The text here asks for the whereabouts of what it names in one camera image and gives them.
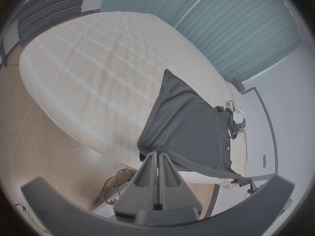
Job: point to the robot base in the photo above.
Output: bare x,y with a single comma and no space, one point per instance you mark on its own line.
110,192

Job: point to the grey bedside table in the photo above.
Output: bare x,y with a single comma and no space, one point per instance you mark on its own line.
238,83

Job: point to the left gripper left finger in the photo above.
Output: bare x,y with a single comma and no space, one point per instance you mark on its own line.
140,193

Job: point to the bed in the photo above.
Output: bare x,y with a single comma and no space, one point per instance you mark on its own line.
98,70

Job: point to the black shiny garment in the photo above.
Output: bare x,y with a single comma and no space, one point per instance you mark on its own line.
233,130

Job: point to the blue-green curtain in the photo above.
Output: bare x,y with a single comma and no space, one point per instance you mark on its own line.
246,33
147,4

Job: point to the black T-shirt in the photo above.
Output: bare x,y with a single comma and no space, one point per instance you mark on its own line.
192,122

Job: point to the white printed pillow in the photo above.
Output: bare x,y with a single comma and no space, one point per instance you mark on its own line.
237,99

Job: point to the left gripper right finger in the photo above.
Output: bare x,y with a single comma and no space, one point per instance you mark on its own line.
179,195

